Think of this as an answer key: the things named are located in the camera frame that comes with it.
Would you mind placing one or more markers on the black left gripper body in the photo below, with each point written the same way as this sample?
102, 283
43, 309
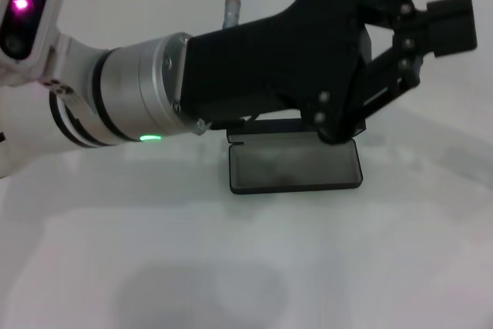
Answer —
269, 63

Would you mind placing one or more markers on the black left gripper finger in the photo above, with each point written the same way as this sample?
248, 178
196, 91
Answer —
450, 24
385, 78

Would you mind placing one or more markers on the black glasses case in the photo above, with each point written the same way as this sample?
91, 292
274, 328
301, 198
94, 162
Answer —
292, 186

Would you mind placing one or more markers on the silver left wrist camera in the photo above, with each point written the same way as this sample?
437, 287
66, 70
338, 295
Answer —
19, 36

